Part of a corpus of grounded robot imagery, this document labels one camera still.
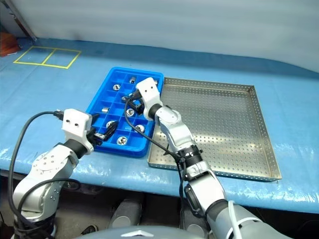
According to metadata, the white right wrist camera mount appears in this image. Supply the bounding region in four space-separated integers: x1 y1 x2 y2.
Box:
136 77 164 120

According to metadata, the grey rounded leg cover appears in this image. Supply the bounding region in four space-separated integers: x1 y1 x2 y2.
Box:
108 198 143 230
185 219 207 239

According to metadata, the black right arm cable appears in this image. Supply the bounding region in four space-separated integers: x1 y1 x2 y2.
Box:
124 91 190 207

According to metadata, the yellow tape floor marking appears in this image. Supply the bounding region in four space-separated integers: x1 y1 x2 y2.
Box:
13 46 82 70

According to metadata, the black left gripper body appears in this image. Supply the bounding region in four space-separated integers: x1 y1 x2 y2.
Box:
86 127 107 147

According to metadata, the perforated metal tray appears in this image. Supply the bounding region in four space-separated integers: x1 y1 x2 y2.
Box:
147 76 283 182

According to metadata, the brown wooden block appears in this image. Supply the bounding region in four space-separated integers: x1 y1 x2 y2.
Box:
0 32 20 57

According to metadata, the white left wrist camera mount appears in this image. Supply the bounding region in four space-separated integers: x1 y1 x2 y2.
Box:
61 109 95 153

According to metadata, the grey robot torso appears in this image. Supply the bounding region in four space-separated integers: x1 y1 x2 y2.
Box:
82 225 212 239

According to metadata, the blue compartment tray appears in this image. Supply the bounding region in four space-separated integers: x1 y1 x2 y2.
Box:
85 66 165 158

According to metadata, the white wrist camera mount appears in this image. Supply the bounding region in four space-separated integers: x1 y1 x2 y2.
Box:
136 77 164 120
61 109 95 153

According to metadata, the black shoe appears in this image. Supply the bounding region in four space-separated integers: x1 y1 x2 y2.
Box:
81 224 99 236

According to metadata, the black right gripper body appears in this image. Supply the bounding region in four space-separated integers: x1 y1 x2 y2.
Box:
136 99 146 116

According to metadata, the grey metal rail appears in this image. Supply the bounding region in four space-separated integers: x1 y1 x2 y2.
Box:
9 0 38 42

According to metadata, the white cable on shoulder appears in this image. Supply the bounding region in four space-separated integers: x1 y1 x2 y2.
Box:
228 200 262 239

